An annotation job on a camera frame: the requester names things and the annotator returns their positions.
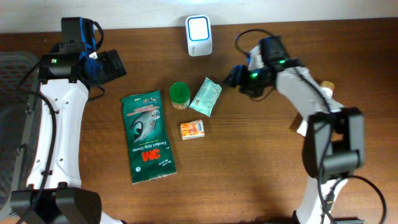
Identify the orange small box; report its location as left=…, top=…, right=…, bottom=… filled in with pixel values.
left=180, top=119, right=205, bottom=140

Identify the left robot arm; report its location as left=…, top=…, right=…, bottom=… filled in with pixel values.
left=10, top=17, right=126, bottom=223

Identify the mint green tissue pack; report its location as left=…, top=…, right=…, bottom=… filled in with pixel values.
left=189, top=77, right=222, bottom=117

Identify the grey plastic mesh basket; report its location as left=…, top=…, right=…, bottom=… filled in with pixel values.
left=1, top=51, right=39, bottom=220

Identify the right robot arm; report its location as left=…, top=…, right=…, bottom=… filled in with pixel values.
left=225, top=35, right=364, bottom=223

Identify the green lid jar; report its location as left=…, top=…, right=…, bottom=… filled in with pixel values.
left=169, top=82, right=190, bottom=110

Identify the green 3M gloves packet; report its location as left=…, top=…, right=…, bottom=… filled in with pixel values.
left=121, top=90, right=177, bottom=184

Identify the white bamboo print tube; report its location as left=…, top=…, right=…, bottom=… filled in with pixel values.
left=296, top=81, right=335, bottom=136

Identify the white barcode scanner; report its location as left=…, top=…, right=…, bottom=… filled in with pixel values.
left=185, top=15, right=213, bottom=57

